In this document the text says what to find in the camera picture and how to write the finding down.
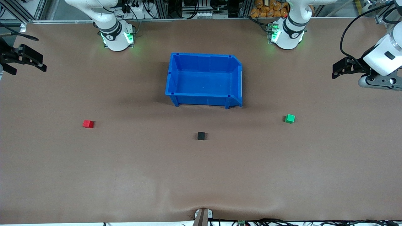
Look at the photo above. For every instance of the brown table edge bracket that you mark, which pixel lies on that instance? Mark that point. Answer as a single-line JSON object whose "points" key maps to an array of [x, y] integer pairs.
{"points": [[203, 217]]}

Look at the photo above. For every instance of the white power strip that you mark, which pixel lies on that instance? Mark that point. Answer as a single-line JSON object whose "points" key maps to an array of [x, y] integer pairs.
{"points": [[204, 14]]}

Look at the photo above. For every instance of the blue plastic storage bin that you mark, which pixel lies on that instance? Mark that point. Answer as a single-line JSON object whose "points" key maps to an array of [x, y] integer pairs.
{"points": [[204, 84]]}

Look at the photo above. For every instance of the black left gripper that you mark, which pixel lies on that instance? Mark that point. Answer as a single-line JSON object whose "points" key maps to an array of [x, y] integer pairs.
{"points": [[357, 65]]}

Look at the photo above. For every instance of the red cube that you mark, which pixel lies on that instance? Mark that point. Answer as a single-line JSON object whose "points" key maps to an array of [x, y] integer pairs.
{"points": [[88, 124]]}

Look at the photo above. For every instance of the orange snack bags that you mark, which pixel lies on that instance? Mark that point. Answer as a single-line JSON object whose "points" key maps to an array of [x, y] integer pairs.
{"points": [[268, 8]]}

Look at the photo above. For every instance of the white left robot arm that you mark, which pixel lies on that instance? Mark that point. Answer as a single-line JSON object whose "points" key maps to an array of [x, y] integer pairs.
{"points": [[290, 31]]}

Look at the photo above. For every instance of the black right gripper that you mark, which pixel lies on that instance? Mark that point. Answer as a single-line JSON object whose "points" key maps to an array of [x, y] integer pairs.
{"points": [[7, 56]]}

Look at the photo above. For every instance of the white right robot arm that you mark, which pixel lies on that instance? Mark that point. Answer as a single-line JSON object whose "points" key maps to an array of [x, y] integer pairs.
{"points": [[114, 31]]}

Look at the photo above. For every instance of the aluminium table edge rail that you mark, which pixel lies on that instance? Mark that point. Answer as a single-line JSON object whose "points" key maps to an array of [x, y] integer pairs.
{"points": [[188, 19]]}

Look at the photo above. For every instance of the green cube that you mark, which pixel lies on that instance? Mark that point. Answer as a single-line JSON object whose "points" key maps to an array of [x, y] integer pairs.
{"points": [[290, 118]]}

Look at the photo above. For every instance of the black cube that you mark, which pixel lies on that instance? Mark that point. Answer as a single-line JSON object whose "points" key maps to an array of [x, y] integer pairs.
{"points": [[201, 136]]}

